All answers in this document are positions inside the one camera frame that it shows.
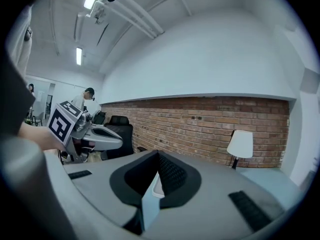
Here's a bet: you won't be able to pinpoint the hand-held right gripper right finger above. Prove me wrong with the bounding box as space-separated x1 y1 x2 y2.
143 150 286 240

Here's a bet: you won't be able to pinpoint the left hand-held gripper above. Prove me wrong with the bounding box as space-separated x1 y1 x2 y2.
46 100 124 164

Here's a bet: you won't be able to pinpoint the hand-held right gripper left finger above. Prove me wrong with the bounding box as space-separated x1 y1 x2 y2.
62 149 160 236

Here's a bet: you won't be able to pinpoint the person's left forearm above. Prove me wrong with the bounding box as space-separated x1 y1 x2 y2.
17 122 67 153

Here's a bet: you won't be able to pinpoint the black office chair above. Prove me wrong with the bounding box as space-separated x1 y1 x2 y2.
100 115 135 161

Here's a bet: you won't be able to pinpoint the white shade table lamp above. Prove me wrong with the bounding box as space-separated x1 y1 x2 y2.
226 129 254 170

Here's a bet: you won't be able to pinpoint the grey side chair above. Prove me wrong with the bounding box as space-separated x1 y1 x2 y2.
30 111 46 128

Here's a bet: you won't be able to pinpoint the white ceiling pipes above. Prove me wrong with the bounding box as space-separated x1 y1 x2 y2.
103 0 165 40

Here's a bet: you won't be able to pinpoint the person's white shirt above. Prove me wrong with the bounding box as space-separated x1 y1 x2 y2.
6 5 34 78

